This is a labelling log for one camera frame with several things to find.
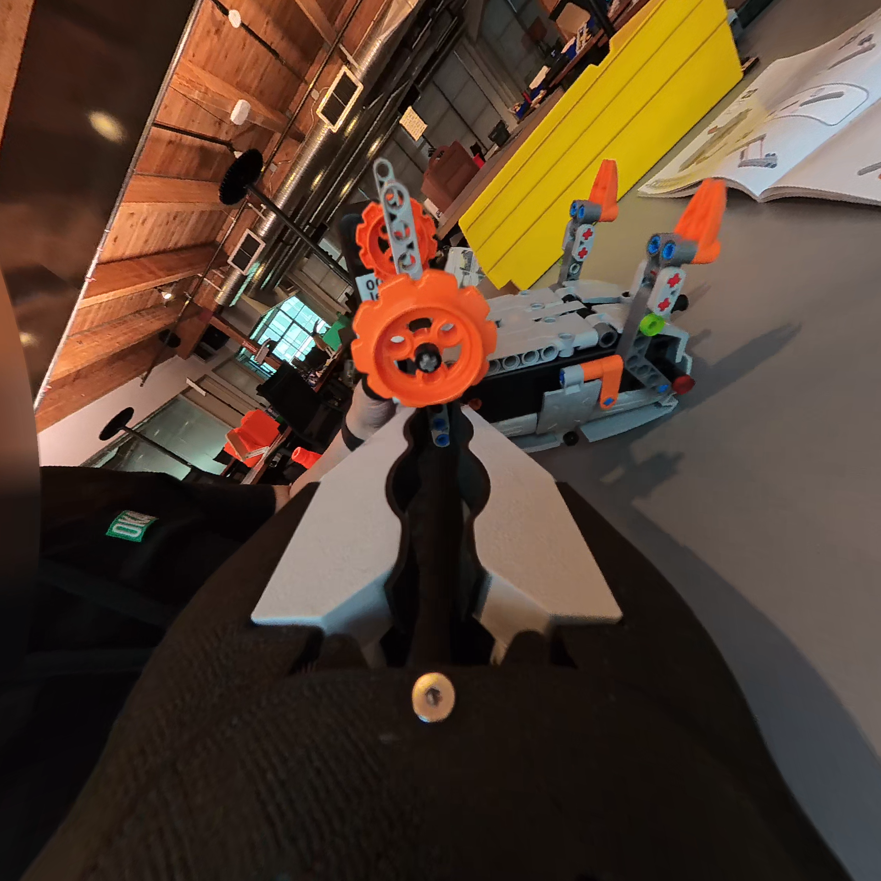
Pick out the silver ceiling duct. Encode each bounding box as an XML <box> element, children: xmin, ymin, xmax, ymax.
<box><xmin>213</xmin><ymin>0</ymin><xmax>414</xmax><ymax>311</ymax></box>

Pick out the black round stand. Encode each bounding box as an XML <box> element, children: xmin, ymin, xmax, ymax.
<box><xmin>98</xmin><ymin>406</ymin><xmax>194</xmax><ymax>469</ymax></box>

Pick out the person's left hand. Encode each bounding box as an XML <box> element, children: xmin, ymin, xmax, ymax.
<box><xmin>344</xmin><ymin>382</ymin><xmax>400</xmax><ymax>448</ymax></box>

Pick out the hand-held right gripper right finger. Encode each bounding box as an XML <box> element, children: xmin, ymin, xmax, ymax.
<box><xmin>457</xmin><ymin>406</ymin><xmax>625</xmax><ymax>665</ymax></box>

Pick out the yellow plastic bin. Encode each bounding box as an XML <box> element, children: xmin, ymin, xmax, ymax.
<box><xmin>457</xmin><ymin>0</ymin><xmax>744</xmax><ymax>290</ymax></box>

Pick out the grey orange building-block robot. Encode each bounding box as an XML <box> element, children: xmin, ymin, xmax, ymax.
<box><xmin>475</xmin><ymin>160</ymin><xmax>727</xmax><ymax>452</ymax></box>

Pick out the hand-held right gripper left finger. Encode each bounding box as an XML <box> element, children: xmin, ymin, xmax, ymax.
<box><xmin>251</xmin><ymin>412</ymin><xmax>415</xmax><ymax>666</ymax></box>

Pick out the brown cardboard box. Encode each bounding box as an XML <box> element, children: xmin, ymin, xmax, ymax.
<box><xmin>421</xmin><ymin>141</ymin><xmax>479</xmax><ymax>201</ymax></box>

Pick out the black tripod stand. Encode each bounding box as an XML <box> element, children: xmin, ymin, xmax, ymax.
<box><xmin>220</xmin><ymin>148</ymin><xmax>353</xmax><ymax>276</ymax></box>

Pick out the white instruction booklet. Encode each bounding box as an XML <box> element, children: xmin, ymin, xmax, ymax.
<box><xmin>636</xmin><ymin>10</ymin><xmax>881</xmax><ymax>207</ymax></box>

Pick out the white printed card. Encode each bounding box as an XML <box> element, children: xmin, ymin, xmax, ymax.
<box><xmin>444</xmin><ymin>248</ymin><xmax>486</xmax><ymax>290</ymax></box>

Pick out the window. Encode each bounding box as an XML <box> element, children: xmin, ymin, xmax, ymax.
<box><xmin>248</xmin><ymin>296</ymin><xmax>331</xmax><ymax>366</ymax></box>

